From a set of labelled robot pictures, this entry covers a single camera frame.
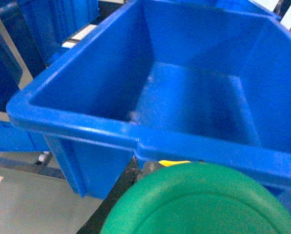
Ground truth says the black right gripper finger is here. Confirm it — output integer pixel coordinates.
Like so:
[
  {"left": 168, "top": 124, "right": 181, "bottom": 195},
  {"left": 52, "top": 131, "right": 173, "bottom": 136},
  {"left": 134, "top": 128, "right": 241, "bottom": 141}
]
[{"left": 77, "top": 158, "right": 140, "bottom": 234}]

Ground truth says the green mushroom push button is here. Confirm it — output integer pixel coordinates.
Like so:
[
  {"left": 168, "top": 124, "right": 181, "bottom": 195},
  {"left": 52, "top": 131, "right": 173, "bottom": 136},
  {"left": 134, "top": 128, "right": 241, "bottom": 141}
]
[{"left": 101, "top": 162, "right": 291, "bottom": 234}]

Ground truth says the upper right blue bin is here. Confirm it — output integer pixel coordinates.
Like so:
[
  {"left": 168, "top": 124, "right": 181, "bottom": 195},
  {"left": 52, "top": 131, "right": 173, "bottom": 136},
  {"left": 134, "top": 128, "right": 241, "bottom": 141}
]
[{"left": 6, "top": 0, "right": 291, "bottom": 212}]

